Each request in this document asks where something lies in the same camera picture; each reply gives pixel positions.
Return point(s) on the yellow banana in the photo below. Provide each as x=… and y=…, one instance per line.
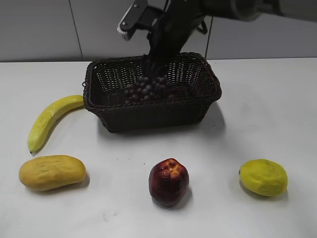
x=48, y=119

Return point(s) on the red apple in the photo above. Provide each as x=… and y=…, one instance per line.
x=168, y=182

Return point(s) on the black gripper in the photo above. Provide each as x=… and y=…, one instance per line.
x=168, y=29

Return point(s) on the dark red grape bunch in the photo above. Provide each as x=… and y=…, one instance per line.
x=149, y=89

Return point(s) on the black woven basket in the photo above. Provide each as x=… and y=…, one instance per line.
x=194, y=84

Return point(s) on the yellow lemon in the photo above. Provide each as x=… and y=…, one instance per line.
x=264, y=177

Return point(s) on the orange yellow mango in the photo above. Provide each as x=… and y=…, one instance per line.
x=50, y=172

